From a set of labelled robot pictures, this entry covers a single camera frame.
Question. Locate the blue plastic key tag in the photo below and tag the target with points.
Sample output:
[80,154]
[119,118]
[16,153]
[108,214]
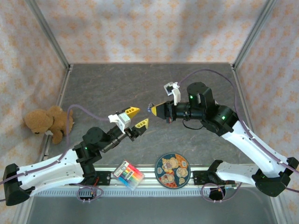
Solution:
[149,109]

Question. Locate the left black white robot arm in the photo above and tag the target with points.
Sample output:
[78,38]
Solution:
[51,170]

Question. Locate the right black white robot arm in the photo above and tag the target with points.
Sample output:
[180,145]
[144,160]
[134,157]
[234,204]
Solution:
[252,144]

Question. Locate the coloured marker pen box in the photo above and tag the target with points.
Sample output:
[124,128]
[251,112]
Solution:
[128,174]

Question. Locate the brown teddy bear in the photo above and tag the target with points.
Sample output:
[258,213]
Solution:
[42,119]

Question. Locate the round bear cartoon coaster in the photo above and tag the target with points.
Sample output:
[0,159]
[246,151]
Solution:
[172,170]

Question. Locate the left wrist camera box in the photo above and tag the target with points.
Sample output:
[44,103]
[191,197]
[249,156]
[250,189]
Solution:
[122,120]

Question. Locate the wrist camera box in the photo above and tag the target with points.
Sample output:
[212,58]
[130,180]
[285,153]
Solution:
[122,120]
[174,89]

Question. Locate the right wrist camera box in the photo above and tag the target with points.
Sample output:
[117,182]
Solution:
[174,89]

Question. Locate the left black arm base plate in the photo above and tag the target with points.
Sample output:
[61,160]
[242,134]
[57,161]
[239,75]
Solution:
[104,178]

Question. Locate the right aluminium side rail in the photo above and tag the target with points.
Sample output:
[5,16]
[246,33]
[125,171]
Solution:
[239,86]

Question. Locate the aluminium side rail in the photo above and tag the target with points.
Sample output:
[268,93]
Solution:
[239,86]
[63,91]

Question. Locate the aluminium front frame rail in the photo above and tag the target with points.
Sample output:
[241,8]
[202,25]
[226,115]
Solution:
[149,180]

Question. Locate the left aluminium side rail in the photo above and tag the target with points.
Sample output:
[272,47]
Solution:
[63,91]

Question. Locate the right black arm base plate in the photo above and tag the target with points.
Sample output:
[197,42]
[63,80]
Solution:
[201,177]

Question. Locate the right aluminium frame post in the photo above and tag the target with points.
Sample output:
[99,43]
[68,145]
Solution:
[252,35]

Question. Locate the aluminium frame post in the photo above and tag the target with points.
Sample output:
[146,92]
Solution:
[50,35]
[252,35]

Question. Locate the left aluminium frame post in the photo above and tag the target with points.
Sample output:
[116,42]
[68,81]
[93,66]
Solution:
[50,35]

